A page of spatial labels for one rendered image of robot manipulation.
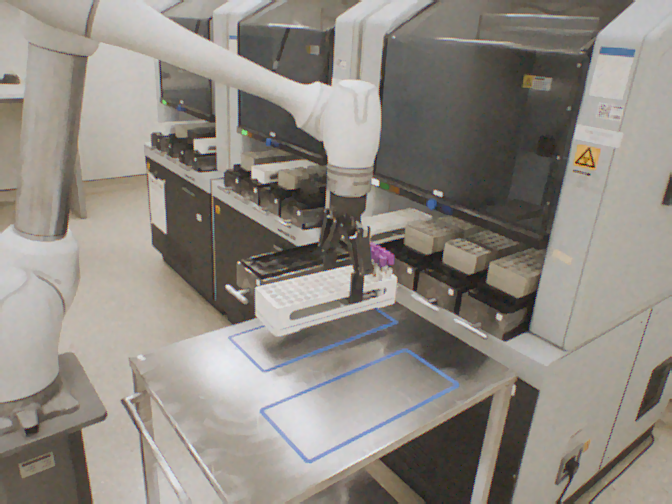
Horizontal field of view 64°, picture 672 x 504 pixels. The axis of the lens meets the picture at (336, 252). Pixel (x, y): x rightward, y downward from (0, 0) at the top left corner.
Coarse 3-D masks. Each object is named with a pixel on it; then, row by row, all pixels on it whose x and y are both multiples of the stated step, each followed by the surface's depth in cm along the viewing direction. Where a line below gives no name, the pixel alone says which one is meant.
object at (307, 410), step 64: (256, 320) 117; (384, 320) 121; (192, 384) 96; (256, 384) 97; (320, 384) 98; (384, 384) 99; (448, 384) 100; (512, 384) 106; (192, 448) 82; (256, 448) 83; (320, 448) 83; (384, 448) 85
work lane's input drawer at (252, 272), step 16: (400, 240) 168; (256, 256) 149; (272, 256) 153; (288, 256) 154; (304, 256) 155; (320, 256) 155; (240, 272) 147; (256, 272) 141; (272, 272) 141; (288, 272) 144; (304, 272) 146; (320, 272) 150
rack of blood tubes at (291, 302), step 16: (336, 272) 119; (256, 288) 110; (272, 288) 110; (288, 288) 111; (304, 288) 112; (320, 288) 111; (336, 288) 112; (368, 288) 114; (256, 304) 111; (272, 304) 104; (288, 304) 105; (304, 304) 106; (320, 304) 117; (336, 304) 117; (352, 304) 114; (368, 304) 116; (384, 304) 118; (272, 320) 105; (288, 320) 105; (304, 320) 108; (320, 320) 110
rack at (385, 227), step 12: (372, 216) 171; (384, 216) 172; (396, 216) 173; (408, 216) 174; (420, 216) 174; (372, 228) 162; (384, 228) 162; (396, 228) 166; (372, 240) 168; (384, 240) 164
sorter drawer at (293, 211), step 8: (288, 200) 197; (296, 200) 197; (288, 208) 197; (296, 208) 193; (304, 208) 192; (312, 208) 194; (320, 208) 195; (288, 216) 198; (296, 216) 194; (304, 216) 192; (312, 216) 194; (320, 216) 196; (288, 224) 192; (296, 224) 195
